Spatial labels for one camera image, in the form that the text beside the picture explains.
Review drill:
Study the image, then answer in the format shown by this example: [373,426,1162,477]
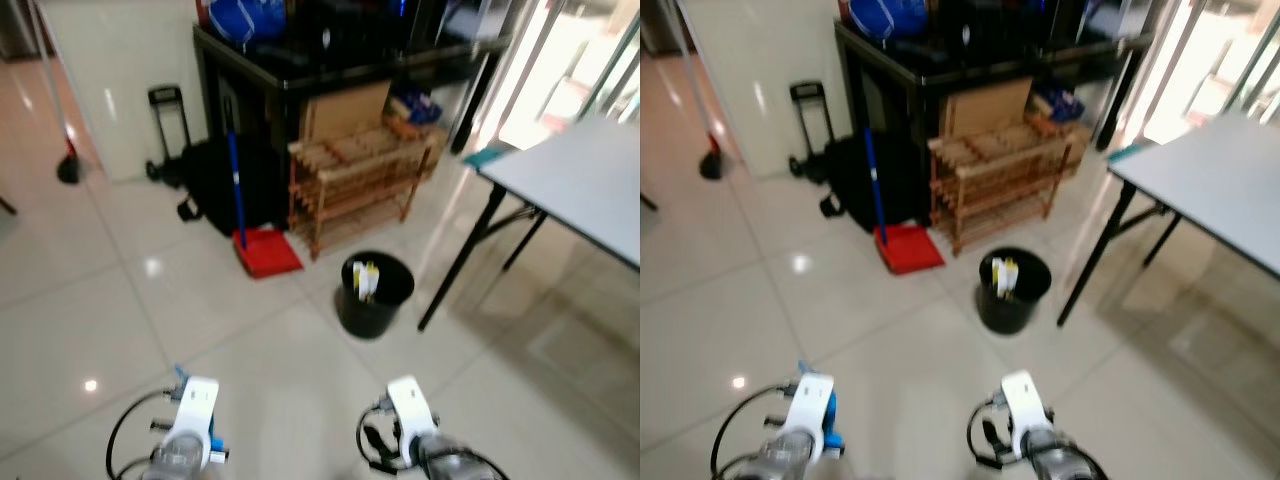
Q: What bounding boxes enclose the black round rubbish bin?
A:
[335,251,417,341]
[976,247,1053,336]

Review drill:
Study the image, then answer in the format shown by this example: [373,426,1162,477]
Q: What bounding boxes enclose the yellow white cardboard package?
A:
[990,256,1021,301]
[351,260,382,305]

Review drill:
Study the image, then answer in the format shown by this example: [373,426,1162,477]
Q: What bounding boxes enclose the wooden slatted shoe rack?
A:
[287,120,447,262]
[927,116,1087,258]

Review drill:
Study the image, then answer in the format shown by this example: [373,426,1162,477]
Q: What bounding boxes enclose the black trolley bag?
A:
[146,85,292,238]
[788,81,933,234]

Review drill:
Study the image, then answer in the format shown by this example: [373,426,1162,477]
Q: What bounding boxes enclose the teal shaggy floor mat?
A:
[462,143,517,170]
[1106,140,1157,165]

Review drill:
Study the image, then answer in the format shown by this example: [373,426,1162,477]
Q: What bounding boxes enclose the white folding table black legs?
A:
[417,113,641,334]
[1056,109,1280,329]

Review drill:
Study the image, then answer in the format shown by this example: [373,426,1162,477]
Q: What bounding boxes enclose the large brown cardboard box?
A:
[299,80,394,143]
[940,76,1035,139]

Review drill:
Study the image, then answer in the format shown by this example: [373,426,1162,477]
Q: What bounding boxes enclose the blue printed box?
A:
[1034,84,1085,123]
[390,87,443,127]

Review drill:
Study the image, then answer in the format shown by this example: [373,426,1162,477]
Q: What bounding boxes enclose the black glossy desk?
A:
[192,20,513,233]
[834,16,1153,229]

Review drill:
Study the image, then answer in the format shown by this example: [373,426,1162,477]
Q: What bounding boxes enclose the broom with red black head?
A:
[28,0,87,187]
[672,0,727,183]

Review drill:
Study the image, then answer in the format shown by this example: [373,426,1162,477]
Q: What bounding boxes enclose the black computer case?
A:
[290,0,441,61]
[932,0,1081,57]

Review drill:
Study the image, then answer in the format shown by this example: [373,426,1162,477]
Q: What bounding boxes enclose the blue fabric bag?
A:
[848,0,929,41]
[206,0,287,47]

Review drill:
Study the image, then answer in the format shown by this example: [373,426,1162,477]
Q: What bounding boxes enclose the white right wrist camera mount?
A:
[1001,370,1052,443]
[386,375,439,447]

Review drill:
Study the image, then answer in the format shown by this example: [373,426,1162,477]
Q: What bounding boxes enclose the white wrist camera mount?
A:
[174,376,222,447]
[386,375,439,447]
[788,372,837,447]
[1001,370,1052,443]

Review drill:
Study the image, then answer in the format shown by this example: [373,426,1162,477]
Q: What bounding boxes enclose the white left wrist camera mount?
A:
[174,376,222,447]
[788,372,837,447]

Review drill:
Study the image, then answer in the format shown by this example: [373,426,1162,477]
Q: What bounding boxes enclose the red dustpan with blue handle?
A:
[862,126,946,276]
[224,128,305,280]

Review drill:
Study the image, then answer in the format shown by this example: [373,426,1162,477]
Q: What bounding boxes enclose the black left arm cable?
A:
[104,388,183,480]
[710,386,799,480]

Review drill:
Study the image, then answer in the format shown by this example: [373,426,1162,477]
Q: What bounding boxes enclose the glass sliding door frame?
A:
[470,0,641,153]
[1112,0,1280,147]

